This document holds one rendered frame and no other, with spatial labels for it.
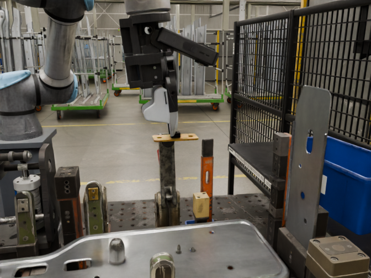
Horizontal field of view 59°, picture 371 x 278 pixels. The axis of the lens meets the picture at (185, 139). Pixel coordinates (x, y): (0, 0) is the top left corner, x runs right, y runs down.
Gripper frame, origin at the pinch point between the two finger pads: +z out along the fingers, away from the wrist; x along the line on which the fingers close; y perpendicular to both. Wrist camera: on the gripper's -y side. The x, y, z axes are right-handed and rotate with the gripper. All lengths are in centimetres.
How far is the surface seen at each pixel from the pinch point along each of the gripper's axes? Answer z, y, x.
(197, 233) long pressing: 27.4, -3.5, -6.0
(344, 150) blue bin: 19, -49, -17
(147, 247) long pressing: 26.2, 8.3, -2.7
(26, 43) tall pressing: -43, 244, -940
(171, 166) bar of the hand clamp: 13.3, -0.4, -14.1
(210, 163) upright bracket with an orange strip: 14.5, -10.1, -14.8
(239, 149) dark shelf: 28, -32, -56
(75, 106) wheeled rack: 92, 104, -617
